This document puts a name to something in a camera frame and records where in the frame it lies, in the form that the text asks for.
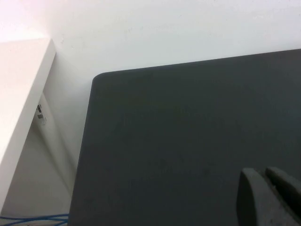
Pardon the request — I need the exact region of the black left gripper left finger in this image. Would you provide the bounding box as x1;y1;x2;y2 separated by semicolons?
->
236;168;291;226

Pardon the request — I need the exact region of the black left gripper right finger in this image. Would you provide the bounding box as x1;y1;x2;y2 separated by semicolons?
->
265;166;301;226

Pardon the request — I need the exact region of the white side cabinet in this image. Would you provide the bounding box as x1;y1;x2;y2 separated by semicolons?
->
0;38;71;212

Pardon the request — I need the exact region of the blue cable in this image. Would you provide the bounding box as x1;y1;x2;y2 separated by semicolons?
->
0;213;70;226

